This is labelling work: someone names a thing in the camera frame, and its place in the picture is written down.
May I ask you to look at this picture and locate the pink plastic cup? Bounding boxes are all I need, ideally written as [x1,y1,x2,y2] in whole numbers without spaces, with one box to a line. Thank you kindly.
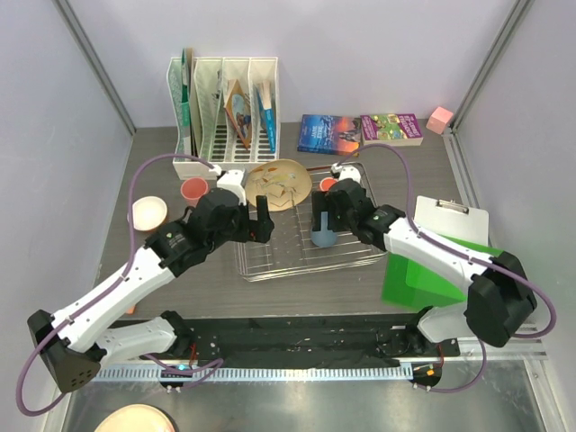
[180,177,210,207]

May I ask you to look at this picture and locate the metal wire dish rack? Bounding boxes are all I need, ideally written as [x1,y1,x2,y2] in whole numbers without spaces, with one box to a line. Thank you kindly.
[236,166,384,282]

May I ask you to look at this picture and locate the dark blue paperback book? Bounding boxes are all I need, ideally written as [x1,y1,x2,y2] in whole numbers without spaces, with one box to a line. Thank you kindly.
[297,114,361,156]

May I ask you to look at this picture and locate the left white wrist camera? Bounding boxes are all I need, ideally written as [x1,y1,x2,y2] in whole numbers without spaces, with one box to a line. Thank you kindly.
[208,165,247,206]

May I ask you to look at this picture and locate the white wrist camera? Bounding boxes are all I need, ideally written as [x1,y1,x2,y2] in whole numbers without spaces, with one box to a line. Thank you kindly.
[330,163,361,183]
[208,165,247,206]

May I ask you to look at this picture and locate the perforated cable duct rail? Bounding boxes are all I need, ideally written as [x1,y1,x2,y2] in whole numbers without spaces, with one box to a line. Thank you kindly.
[94,364,413,383]

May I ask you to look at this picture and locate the blue plastic cup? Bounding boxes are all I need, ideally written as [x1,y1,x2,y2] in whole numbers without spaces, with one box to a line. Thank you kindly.
[310,211,338,248]

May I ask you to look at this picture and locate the orange illustrated book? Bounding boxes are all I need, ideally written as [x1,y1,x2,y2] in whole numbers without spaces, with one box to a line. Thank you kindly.
[224,79,252,149]

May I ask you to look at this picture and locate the orange white bowl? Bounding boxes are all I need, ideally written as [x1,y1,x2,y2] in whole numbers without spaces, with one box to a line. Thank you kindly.
[132,196,168,232]

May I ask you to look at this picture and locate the orange ceramic mug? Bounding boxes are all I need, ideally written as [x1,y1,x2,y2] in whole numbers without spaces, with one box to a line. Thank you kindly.
[319,177,338,193]

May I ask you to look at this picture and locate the blue white book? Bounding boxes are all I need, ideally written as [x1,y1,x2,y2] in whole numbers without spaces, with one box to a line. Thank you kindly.
[255,80,276,153]

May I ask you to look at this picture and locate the green plastic folder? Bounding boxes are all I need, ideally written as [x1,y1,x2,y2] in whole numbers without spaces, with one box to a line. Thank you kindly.
[381,233,505,311]

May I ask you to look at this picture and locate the white clipboard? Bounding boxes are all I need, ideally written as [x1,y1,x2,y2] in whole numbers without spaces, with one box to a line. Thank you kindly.
[414,195,489,246]

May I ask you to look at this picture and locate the white mesh file organizer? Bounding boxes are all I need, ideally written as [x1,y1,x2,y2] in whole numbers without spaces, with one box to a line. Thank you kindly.
[166,55,281,180]

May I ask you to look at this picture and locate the pink cube block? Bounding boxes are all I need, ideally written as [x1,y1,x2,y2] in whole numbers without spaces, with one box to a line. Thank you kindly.
[426,106,454,135]

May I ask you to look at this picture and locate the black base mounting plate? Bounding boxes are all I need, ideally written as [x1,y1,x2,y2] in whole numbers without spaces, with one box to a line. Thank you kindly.
[139,314,463,361]

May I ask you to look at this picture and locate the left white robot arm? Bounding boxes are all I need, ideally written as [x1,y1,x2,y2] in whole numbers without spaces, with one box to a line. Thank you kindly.
[28,188,275,393]

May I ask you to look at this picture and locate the pink round object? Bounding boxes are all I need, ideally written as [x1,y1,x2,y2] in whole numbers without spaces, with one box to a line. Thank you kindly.
[94,404,176,432]

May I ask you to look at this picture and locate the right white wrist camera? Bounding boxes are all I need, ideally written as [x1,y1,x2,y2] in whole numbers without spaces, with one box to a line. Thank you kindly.
[330,163,361,183]

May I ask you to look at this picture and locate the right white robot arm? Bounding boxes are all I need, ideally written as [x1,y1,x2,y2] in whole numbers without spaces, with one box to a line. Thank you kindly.
[311,179,537,356]

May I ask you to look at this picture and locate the beige bird pattern plate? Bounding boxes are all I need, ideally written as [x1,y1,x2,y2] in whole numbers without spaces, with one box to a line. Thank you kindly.
[245,159,312,212]

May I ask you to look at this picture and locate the purple green paperback book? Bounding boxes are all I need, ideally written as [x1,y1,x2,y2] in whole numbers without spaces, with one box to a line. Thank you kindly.
[360,113,423,147]

